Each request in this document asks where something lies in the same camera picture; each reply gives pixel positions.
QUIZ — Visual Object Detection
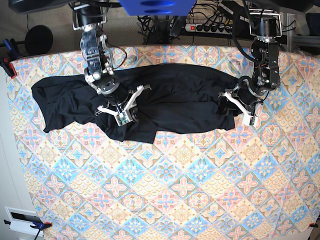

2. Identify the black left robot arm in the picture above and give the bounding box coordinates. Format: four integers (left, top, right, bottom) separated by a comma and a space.
218, 0, 283, 126

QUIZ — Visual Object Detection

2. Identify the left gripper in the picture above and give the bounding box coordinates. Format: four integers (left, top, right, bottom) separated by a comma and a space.
218, 88, 269, 127

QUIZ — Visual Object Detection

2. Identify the patterned colourful tablecloth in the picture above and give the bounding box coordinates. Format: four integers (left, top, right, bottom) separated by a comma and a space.
6, 51, 320, 240

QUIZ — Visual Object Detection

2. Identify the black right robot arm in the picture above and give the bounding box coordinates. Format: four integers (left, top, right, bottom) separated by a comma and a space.
56, 0, 150, 126

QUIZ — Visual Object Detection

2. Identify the white power strip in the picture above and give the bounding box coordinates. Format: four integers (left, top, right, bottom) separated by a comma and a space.
184, 23, 232, 35

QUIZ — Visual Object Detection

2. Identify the black t-shirt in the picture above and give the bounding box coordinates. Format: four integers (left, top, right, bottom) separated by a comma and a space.
31, 63, 238, 144

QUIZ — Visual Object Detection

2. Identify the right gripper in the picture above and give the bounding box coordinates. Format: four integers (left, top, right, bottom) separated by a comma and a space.
96, 84, 152, 127

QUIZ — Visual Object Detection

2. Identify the white wall outlet box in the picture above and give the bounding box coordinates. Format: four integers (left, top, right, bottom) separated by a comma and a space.
4, 206, 41, 236

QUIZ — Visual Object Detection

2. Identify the red table clamp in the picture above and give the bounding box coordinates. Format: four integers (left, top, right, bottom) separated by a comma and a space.
0, 57, 17, 79

